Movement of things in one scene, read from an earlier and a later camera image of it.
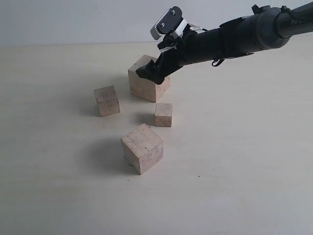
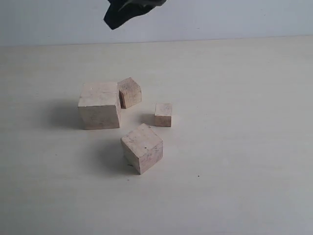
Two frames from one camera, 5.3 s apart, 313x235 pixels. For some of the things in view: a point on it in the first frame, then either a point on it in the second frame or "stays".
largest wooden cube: x=145 y=88 -> x=99 y=105
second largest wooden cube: x=143 y=148 stays
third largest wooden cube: x=107 y=101 -> x=130 y=92
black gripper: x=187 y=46 -> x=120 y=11
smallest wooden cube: x=163 y=115 stays
